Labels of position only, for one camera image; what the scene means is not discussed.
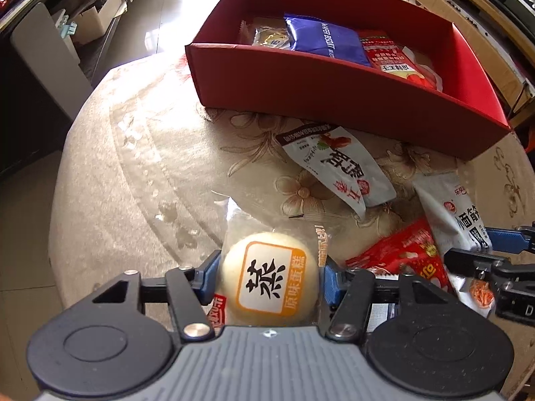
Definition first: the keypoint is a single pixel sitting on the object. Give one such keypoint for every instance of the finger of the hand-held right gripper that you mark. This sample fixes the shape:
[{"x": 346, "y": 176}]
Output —
[
  {"x": 472, "y": 259},
  {"x": 505, "y": 238}
]

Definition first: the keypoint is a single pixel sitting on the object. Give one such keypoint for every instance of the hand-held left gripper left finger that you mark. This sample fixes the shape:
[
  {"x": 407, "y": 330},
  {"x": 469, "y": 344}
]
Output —
[{"x": 209, "y": 280}]

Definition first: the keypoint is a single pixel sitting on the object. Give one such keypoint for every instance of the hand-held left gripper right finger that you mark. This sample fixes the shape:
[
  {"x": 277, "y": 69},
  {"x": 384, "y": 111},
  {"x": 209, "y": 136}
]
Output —
[{"x": 332, "y": 284}]

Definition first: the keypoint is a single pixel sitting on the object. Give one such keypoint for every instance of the white noodle snack packet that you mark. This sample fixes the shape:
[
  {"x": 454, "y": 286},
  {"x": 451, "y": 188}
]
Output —
[{"x": 451, "y": 217}]

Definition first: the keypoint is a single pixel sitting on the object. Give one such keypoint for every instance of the steamed cake clear packet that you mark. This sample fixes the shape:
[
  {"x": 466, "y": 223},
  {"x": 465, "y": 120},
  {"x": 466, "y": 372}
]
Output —
[{"x": 267, "y": 280}]

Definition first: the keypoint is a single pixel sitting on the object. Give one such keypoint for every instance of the red foil snack packet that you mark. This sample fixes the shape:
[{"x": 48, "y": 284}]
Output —
[{"x": 401, "y": 250}]

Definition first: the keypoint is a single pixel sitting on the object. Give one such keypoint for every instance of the white date snack packet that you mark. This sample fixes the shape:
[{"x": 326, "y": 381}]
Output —
[{"x": 334, "y": 163}]

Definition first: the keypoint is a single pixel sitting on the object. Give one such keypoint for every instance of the red cardboard box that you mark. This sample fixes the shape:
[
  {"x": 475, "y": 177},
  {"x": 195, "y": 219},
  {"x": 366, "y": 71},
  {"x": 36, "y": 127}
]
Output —
[{"x": 334, "y": 92}]

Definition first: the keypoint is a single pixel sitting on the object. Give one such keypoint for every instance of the red spicy strip packet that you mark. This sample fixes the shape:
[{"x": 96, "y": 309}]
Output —
[{"x": 384, "y": 50}]

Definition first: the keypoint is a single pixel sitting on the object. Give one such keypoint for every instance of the blue wafer biscuit packet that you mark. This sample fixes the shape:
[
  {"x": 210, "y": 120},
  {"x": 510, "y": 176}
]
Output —
[{"x": 326, "y": 37}]

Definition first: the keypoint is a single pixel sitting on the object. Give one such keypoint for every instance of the clear yellow crispy snack packet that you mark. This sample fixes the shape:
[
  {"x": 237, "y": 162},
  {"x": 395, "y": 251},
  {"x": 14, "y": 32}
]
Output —
[{"x": 267, "y": 35}]

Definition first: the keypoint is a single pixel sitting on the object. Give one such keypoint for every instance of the wooden television stand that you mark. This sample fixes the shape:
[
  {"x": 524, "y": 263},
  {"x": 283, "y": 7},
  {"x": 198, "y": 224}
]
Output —
[{"x": 516, "y": 100}]

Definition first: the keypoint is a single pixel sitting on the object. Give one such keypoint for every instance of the beige floral tablecloth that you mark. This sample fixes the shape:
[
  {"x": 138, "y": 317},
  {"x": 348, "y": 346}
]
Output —
[{"x": 146, "y": 154}]

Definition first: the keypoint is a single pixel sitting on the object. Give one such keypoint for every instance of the dark long side table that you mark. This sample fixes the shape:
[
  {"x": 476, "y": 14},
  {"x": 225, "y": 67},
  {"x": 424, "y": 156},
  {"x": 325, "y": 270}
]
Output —
[{"x": 46, "y": 50}]

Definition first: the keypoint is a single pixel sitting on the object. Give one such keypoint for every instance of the open cardboard box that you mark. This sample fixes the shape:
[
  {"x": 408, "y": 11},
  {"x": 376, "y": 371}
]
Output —
[{"x": 96, "y": 12}]

